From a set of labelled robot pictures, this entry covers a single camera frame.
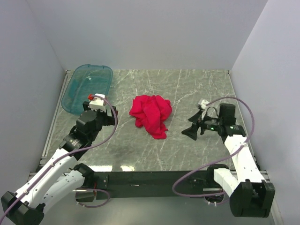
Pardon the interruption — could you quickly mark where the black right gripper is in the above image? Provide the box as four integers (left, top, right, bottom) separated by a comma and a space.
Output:
181, 110, 223, 140

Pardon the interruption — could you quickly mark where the red t shirt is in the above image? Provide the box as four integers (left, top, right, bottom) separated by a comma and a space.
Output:
129, 95, 173, 139

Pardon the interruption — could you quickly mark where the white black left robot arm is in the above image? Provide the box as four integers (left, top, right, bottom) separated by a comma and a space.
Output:
1, 100, 118, 225

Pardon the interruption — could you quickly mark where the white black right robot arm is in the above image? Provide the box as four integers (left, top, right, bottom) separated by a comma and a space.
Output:
182, 100, 275, 218

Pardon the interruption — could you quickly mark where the teal translucent plastic bin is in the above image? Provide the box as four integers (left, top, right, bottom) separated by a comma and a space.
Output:
61, 64, 113, 115

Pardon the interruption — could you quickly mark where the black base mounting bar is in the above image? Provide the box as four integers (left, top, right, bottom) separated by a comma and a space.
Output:
75, 164, 233, 203

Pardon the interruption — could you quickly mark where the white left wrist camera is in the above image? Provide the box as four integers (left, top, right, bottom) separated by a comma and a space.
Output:
88, 93, 106, 112

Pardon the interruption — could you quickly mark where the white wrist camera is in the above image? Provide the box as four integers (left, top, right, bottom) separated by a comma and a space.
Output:
88, 93, 106, 112
197, 99, 209, 119

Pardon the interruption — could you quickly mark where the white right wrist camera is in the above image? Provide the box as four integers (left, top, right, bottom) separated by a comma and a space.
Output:
197, 99, 209, 119

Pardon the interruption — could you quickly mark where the aluminium left side rail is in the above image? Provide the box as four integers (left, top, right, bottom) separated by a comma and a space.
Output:
37, 70, 71, 168

